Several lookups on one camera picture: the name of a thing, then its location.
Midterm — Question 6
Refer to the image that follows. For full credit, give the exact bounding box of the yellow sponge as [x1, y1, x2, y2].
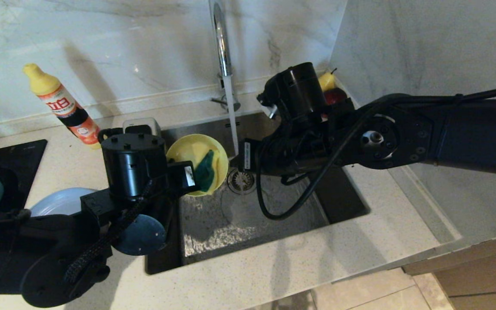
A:
[192, 148, 221, 193]

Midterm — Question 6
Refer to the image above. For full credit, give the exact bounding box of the yellow plastic bowl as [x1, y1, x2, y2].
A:
[165, 133, 230, 198]

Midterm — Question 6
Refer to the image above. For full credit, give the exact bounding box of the chrome faucet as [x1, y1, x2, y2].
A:
[211, 0, 241, 113]

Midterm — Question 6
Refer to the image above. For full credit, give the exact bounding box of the white orange dish soap bottle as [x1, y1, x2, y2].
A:
[23, 64, 102, 149]

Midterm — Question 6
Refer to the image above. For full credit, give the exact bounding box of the round metal sink drain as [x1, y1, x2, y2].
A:
[227, 169, 257, 195]

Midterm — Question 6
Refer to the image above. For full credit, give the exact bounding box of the stainless steel sink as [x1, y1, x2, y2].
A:
[146, 105, 369, 275]

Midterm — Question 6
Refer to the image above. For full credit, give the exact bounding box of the running water stream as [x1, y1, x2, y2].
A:
[223, 77, 240, 157]

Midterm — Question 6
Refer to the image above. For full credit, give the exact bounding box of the dark red apple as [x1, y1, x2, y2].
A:
[325, 87, 348, 106]

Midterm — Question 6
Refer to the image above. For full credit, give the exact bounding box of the yellow pear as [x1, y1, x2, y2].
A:
[319, 68, 337, 92]

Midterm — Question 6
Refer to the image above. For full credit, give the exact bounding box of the black induction cooktop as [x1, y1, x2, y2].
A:
[0, 139, 48, 214]

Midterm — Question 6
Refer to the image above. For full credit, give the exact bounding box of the wooden cabinet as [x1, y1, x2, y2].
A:
[403, 228, 496, 310]

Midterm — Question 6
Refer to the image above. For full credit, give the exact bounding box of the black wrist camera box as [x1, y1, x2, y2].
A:
[122, 117, 163, 139]

